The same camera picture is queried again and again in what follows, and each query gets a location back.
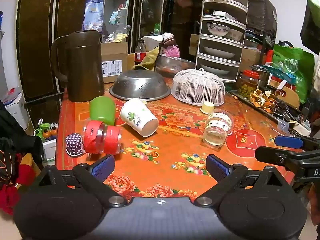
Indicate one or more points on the red floral tablecloth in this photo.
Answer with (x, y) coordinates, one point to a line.
(172, 145)

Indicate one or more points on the red lid glass jar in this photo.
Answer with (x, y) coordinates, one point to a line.
(248, 83)

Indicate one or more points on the white cardboard box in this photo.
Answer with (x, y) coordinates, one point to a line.
(16, 107)

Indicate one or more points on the dried orange peels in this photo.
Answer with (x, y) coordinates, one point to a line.
(263, 101)

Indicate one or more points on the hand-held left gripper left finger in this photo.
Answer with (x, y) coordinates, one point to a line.
(102, 168)

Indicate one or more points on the olive green cloth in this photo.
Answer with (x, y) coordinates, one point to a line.
(147, 61)

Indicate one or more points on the hanging plastic packet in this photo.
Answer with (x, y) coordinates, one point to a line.
(93, 12)

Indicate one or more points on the green plastic cup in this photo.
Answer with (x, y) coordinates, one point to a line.
(102, 110)

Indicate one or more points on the white plate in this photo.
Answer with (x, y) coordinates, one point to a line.
(218, 52)

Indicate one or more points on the steel basin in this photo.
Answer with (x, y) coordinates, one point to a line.
(175, 66)

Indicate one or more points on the green and black bag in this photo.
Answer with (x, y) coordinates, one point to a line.
(311, 27)

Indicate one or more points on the small yellow cup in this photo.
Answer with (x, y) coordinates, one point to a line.
(207, 108)

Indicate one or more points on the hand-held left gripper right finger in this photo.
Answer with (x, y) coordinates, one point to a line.
(218, 171)

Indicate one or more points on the wooden board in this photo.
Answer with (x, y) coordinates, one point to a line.
(290, 95)

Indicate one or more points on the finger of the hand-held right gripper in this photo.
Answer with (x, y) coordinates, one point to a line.
(288, 141)
(272, 155)

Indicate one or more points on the green orange toy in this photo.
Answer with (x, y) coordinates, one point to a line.
(45, 131)

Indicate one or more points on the clear glass cup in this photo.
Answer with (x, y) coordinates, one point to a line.
(217, 130)

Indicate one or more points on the white paper cup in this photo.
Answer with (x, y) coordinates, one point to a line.
(136, 117)

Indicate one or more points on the pink cloth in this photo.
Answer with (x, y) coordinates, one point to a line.
(172, 52)

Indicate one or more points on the green shopping bag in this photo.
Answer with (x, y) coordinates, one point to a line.
(297, 75)

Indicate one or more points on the cardboard box with label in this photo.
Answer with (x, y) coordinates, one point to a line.
(113, 62)

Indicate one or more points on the polka dot paper cup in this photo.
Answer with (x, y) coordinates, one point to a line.
(74, 143)

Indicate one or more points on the plain cardboard box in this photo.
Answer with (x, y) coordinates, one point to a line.
(250, 58)

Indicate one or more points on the red wrapped glass cup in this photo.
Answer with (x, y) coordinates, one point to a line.
(112, 140)
(91, 137)

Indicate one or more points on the dark tray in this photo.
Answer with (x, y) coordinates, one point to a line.
(285, 116)

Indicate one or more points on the cola bottle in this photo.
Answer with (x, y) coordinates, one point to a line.
(140, 53)

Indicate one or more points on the steel colander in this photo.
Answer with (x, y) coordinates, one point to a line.
(138, 85)

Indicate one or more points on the white mesh food cover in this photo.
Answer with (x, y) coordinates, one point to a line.
(197, 87)

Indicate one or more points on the brown plastic pitcher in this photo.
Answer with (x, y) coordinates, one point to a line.
(83, 67)

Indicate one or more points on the floral ceramic bowl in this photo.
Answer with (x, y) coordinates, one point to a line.
(217, 28)

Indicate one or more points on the red cloth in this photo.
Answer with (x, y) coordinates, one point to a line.
(10, 195)

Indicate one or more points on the pale ceramic bowl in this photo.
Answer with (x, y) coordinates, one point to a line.
(235, 35)

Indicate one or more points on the black cloth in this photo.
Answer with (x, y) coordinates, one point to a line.
(15, 140)

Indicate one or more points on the white tiered dish rack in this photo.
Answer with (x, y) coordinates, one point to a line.
(222, 60)

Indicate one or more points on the dark wooden wardrobe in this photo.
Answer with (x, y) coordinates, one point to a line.
(37, 42)

